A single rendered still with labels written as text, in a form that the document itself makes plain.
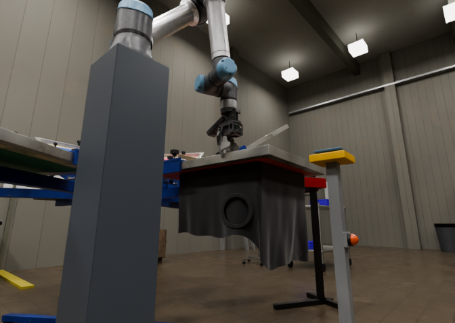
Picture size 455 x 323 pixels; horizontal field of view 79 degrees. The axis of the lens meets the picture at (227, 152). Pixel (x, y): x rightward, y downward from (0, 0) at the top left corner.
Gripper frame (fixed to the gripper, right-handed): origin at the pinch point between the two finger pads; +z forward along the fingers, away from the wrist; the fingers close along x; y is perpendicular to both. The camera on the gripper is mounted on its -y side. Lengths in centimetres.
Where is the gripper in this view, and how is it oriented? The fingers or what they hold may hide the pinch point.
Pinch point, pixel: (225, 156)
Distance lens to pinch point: 119.2
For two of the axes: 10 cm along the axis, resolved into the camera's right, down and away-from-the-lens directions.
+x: 6.3, 1.9, 7.5
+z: 0.0, 9.7, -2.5
